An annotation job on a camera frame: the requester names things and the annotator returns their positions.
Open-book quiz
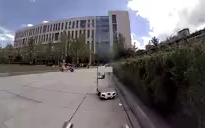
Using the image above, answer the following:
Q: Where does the grass strip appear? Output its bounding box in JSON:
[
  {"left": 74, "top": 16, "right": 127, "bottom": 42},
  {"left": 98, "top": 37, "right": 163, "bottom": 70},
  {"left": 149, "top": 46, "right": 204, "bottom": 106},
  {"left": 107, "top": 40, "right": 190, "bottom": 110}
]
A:
[{"left": 0, "top": 63, "right": 62, "bottom": 76}]

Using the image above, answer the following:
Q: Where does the grey concrete pavement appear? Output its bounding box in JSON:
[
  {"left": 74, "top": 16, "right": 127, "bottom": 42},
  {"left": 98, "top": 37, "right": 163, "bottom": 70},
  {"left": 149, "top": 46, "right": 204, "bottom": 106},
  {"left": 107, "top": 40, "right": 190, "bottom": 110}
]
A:
[{"left": 0, "top": 67, "right": 134, "bottom": 128}]

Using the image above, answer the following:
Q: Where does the vehicle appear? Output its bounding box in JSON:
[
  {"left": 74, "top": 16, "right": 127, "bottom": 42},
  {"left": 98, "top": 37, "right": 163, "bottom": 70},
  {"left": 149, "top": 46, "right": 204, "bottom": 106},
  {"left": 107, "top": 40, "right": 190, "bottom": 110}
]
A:
[{"left": 60, "top": 63, "right": 75, "bottom": 73}]

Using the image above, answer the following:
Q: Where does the green hedge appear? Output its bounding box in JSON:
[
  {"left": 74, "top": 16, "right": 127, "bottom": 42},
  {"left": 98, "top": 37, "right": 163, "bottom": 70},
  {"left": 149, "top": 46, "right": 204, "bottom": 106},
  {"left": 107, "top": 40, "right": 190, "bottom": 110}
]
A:
[{"left": 111, "top": 25, "right": 205, "bottom": 128}]

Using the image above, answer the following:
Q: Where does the large curved office building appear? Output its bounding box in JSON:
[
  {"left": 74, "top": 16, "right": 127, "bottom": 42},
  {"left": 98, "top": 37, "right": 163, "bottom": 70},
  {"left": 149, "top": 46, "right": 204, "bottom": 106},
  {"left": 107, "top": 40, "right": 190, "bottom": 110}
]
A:
[{"left": 13, "top": 10, "right": 133, "bottom": 56}]

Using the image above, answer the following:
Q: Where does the low grey concrete kerb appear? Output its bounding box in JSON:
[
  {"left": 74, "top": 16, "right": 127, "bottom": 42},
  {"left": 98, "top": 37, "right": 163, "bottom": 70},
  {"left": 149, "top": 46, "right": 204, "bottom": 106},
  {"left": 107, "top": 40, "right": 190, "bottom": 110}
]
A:
[{"left": 111, "top": 73, "right": 173, "bottom": 128}]

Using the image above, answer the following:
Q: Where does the thin pale flag pole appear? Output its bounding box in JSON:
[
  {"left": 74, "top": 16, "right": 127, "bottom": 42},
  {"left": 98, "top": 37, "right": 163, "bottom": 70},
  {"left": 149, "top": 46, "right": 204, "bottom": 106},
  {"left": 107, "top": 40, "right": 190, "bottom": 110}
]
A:
[{"left": 95, "top": 65, "right": 99, "bottom": 94}]

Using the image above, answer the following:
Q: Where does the row of trees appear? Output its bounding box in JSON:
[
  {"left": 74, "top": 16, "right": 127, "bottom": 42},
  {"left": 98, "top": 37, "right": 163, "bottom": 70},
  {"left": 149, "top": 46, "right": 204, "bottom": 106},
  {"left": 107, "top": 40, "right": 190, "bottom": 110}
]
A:
[{"left": 0, "top": 32, "right": 138, "bottom": 66}]

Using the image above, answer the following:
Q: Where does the robot's own part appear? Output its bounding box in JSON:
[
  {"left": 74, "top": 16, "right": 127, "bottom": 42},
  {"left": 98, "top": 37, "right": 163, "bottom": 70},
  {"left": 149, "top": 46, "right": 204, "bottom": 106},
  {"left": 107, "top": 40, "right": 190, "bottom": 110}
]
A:
[{"left": 62, "top": 121, "right": 74, "bottom": 128}]

